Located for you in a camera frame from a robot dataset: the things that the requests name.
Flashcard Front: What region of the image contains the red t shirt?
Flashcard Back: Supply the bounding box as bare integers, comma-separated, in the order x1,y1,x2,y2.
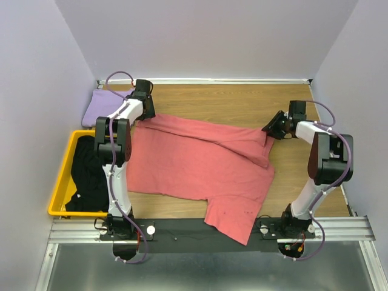
127,114,275,245

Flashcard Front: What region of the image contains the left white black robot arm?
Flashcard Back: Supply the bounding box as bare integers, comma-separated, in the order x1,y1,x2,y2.
95,79,155,241

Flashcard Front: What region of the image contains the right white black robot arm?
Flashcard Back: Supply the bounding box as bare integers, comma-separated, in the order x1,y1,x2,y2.
259,100,353,239

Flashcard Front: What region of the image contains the folded purple t shirt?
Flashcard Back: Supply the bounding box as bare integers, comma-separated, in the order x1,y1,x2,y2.
82,89,142,128

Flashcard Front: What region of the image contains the black t shirt in bin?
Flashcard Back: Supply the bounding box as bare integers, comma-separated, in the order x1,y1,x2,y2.
65,135,109,212

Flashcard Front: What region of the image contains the yellow plastic bin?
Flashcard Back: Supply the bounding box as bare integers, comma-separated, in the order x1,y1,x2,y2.
48,130,108,217

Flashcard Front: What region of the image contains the aluminium front rail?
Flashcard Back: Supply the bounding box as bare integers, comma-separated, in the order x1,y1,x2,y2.
48,216,375,244

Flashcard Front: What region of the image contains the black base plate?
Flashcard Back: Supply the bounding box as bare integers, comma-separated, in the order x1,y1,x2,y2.
95,216,315,259

